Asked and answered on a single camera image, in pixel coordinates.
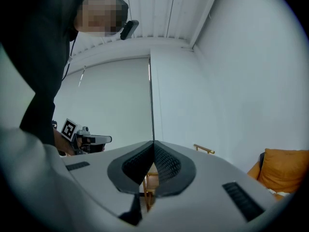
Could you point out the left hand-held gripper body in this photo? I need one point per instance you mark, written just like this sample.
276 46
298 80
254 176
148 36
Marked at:
70 129

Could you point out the orange cushion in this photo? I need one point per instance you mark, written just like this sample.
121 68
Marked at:
281 170

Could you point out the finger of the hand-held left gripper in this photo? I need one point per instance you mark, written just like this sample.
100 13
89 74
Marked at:
102 139

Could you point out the wooden chair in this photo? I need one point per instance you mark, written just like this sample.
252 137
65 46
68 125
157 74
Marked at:
150 185

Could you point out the person's head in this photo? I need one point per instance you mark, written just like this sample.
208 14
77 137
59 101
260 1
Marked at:
101 14

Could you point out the gold metal rail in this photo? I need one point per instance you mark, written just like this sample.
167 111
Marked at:
204 149

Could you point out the person's left forearm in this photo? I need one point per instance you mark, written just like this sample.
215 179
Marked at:
61 142

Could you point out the person's dark jacket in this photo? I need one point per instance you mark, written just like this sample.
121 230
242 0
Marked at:
41 57

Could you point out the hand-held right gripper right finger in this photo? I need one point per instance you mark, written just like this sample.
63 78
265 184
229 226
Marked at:
169 165

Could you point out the black head-worn camera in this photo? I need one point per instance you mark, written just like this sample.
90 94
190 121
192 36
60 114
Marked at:
129 29

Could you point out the blind pull wand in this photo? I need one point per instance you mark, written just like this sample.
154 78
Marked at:
81 77

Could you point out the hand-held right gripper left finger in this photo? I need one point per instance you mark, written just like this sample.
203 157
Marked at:
135 164

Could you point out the white roller blind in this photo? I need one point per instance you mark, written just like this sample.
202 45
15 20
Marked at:
108 100

